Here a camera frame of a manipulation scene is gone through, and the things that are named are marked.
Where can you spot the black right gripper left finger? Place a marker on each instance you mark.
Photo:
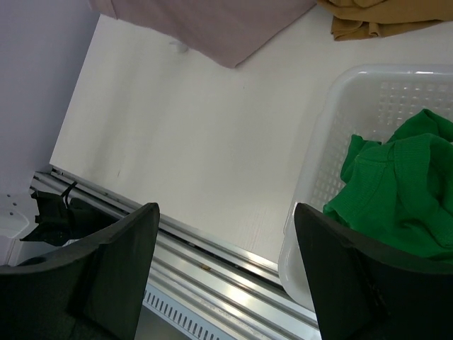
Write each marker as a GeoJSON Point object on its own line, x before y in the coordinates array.
{"type": "Point", "coordinates": [90, 289]}

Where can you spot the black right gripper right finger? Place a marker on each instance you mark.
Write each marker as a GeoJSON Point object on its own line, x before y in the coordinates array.
{"type": "Point", "coordinates": [364, 289]}

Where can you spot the green tank top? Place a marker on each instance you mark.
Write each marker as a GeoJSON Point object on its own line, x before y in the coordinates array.
{"type": "Point", "coordinates": [400, 192]}

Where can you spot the pink tank top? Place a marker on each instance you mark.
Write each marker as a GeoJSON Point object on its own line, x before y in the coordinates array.
{"type": "Point", "coordinates": [228, 32]}

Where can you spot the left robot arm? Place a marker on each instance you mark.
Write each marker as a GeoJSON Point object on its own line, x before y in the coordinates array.
{"type": "Point", "coordinates": [14, 220]}

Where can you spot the brown tank top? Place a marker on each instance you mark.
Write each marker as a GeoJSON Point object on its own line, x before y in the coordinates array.
{"type": "Point", "coordinates": [358, 20]}

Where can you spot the white plastic basket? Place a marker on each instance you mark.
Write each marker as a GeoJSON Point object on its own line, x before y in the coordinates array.
{"type": "Point", "coordinates": [371, 101]}

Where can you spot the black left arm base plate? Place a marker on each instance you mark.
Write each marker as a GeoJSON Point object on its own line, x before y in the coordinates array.
{"type": "Point", "coordinates": [61, 219]}

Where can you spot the white slotted cable duct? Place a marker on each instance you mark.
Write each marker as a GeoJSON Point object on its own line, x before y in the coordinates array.
{"type": "Point", "coordinates": [180, 317]}

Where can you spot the aluminium mounting rail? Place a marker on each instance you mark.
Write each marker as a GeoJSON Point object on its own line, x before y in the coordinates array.
{"type": "Point", "coordinates": [231, 288]}

